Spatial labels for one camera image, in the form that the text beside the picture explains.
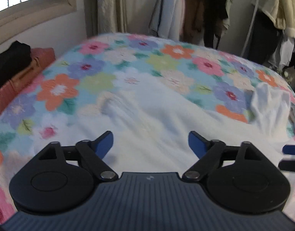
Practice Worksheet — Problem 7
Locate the dark grey hanging garment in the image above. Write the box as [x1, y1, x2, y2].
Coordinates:
[248, 12, 284, 63]

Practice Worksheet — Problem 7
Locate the white rack pole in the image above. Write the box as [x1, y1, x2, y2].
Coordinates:
[241, 0, 261, 58]

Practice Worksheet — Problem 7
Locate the black folded cloth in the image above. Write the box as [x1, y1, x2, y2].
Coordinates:
[0, 40, 32, 95]

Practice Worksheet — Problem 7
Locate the cream white fleece garment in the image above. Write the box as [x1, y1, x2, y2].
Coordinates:
[75, 72, 290, 174]

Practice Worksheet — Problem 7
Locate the beige curtain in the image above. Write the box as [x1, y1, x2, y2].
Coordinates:
[83, 0, 129, 37]

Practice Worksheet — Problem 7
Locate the brown hanging garment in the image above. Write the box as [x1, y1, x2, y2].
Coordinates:
[181, 0, 206, 47]

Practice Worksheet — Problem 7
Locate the light grey hanging garment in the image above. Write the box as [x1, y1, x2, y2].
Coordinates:
[149, 0, 187, 41]

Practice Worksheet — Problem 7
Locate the small white cloth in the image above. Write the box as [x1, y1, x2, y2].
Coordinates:
[250, 82, 292, 135]

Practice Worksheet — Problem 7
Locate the orange pillow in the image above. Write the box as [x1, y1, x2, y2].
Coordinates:
[0, 48, 56, 124]

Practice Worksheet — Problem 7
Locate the cream fleece hanging jacket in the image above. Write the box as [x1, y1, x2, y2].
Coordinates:
[251, 0, 295, 38]

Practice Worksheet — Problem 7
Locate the black hanging garment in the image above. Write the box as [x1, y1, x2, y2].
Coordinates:
[193, 0, 229, 49]

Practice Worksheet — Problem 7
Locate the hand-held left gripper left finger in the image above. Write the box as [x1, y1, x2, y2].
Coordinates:
[38, 131, 119, 181]

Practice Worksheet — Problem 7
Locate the floral printed blanket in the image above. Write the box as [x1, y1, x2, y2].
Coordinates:
[0, 32, 295, 223]

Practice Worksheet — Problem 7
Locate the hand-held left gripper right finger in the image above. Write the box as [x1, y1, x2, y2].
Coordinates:
[182, 131, 262, 181]

